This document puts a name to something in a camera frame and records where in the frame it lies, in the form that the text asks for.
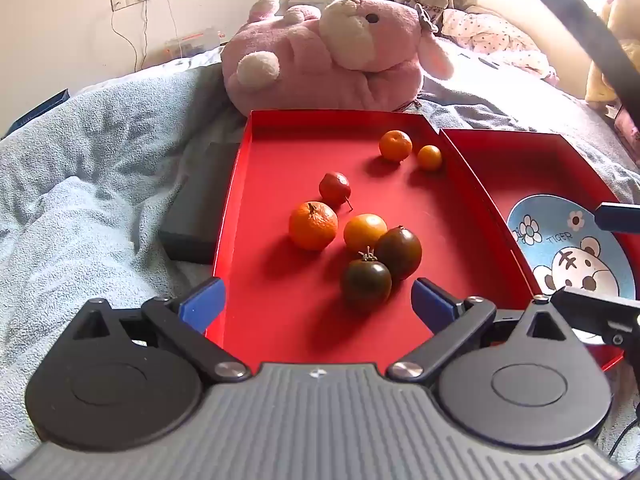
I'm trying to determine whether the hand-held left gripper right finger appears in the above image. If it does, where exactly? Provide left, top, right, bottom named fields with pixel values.
left=386, top=277, right=576, bottom=383

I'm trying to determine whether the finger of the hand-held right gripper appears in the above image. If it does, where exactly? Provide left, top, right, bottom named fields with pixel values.
left=594, top=202, right=640, bottom=234
left=550, top=285, right=640, bottom=348

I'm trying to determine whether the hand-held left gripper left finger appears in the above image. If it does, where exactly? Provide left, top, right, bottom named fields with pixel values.
left=70, top=276, right=252, bottom=385

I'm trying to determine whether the dark brown tomato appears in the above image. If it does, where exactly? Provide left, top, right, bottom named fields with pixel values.
left=375, top=225, right=422, bottom=281
left=340, top=246, right=392, bottom=308

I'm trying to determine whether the blue cartoon plate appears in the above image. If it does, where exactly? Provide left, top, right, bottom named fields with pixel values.
left=506, top=194, right=637, bottom=346

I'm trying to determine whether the orange tomato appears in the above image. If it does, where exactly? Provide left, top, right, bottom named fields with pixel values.
left=343, top=213, right=389, bottom=256

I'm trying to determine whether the red box lid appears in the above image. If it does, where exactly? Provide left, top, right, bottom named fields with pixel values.
left=439, top=128, right=633, bottom=372

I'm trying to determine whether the large tangerine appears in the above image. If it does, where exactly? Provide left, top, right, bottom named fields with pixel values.
left=288, top=201, right=339, bottom=252

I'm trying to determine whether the small red fruit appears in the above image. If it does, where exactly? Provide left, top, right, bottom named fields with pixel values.
left=319, top=171, right=355, bottom=212

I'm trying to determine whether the red box tray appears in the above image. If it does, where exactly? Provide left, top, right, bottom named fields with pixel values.
left=205, top=109, right=546, bottom=376

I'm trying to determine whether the pink cloth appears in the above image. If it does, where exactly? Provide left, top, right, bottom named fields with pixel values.
left=612, top=105, right=640, bottom=161

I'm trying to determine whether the black box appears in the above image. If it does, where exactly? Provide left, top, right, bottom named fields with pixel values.
left=159, top=141, right=242, bottom=265

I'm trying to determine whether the small kumquat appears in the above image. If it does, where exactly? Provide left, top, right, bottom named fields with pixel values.
left=417, top=144, right=443, bottom=171

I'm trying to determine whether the grey bed sheet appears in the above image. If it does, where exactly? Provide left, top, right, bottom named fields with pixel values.
left=417, top=35, right=640, bottom=206

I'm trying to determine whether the small tangerine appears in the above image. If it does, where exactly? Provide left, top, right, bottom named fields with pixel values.
left=378, top=130, right=413, bottom=163

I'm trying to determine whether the yellow plush toy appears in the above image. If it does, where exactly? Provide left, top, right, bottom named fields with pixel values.
left=585, top=0, right=640, bottom=106

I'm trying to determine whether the dark blue box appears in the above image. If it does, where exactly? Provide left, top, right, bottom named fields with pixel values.
left=0, top=89, right=70, bottom=138

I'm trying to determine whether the clear storage box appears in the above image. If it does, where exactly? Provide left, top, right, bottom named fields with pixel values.
left=161, top=30, right=226, bottom=60

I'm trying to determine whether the pink plush bunny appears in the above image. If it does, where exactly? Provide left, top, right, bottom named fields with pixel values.
left=221, top=0, right=455, bottom=113

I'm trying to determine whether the black cable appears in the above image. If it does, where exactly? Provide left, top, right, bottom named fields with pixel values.
left=607, top=400, right=640, bottom=456

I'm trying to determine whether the black strap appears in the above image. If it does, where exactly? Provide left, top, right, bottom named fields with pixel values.
left=500, top=0, right=640, bottom=126

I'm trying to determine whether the thin charger cable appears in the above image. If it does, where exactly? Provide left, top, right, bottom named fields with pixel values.
left=111, top=0, right=178, bottom=73

